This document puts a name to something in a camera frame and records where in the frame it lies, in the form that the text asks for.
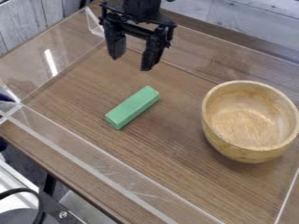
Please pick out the grey metal base plate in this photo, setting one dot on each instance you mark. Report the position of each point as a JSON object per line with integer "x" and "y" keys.
{"x": 55, "y": 212}

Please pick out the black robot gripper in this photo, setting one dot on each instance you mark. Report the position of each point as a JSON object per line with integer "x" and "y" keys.
{"x": 137, "y": 18}

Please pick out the clear acrylic front barrier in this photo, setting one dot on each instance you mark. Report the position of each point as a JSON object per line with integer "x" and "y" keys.
{"x": 109, "y": 182}

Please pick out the brown wooden bowl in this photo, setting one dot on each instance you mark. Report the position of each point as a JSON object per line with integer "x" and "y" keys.
{"x": 250, "y": 121}

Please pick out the black table leg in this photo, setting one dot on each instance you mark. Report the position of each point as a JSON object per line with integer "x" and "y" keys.
{"x": 50, "y": 184}

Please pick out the green rectangular block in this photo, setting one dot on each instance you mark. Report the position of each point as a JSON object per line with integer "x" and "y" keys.
{"x": 133, "y": 107}

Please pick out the clear acrylic corner bracket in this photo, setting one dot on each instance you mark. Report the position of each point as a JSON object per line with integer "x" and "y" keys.
{"x": 94, "y": 26}

